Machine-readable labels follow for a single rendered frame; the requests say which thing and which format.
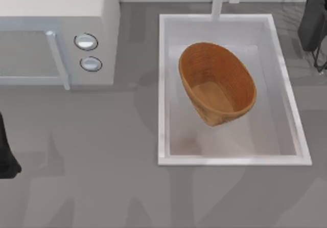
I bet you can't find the brown woven basket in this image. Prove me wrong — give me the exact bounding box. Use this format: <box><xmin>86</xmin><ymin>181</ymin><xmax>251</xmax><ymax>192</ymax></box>
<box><xmin>178</xmin><ymin>41</ymin><xmax>257</xmax><ymax>127</ymax></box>

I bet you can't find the small microwave knob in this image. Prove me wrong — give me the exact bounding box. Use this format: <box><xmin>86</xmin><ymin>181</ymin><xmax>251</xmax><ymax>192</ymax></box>
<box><xmin>79</xmin><ymin>56</ymin><xmax>103</xmax><ymax>73</ymax></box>

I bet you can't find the pale microwave oven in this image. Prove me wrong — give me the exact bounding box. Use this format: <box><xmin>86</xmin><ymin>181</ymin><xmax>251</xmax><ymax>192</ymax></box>
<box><xmin>0</xmin><ymin>0</ymin><xmax>121</xmax><ymax>90</ymax></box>

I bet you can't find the large microwave knob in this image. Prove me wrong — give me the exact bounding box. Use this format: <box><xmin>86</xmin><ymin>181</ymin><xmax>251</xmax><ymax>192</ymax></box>
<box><xmin>73</xmin><ymin>32</ymin><xmax>99</xmax><ymax>52</ymax></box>

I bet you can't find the tall white tap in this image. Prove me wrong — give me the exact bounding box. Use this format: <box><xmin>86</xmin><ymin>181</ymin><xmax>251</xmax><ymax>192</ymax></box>
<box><xmin>211</xmin><ymin>0</ymin><xmax>238</xmax><ymax>22</ymax></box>

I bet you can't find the white sink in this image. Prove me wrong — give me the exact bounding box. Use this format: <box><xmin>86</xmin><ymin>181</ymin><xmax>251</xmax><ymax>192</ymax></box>
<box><xmin>157</xmin><ymin>13</ymin><xmax>313</xmax><ymax>166</ymax></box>

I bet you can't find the microwave oven door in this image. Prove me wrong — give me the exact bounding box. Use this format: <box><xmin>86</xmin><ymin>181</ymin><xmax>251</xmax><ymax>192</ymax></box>
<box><xmin>0</xmin><ymin>30</ymin><xmax>67</xmax><ymax>86</ymax></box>

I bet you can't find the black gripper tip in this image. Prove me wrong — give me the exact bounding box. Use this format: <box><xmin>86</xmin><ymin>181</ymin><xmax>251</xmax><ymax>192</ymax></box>
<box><xmin>0</xmin><ymin>112</ymin><xmax>22</xmax><ymax>179</ymax></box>

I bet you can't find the microwave door handle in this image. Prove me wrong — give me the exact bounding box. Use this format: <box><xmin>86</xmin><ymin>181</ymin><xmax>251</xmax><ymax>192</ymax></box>
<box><xmin>45</xmin><ymin>30</ymin><xmax>71</xmax><ymax>90</ymax></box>

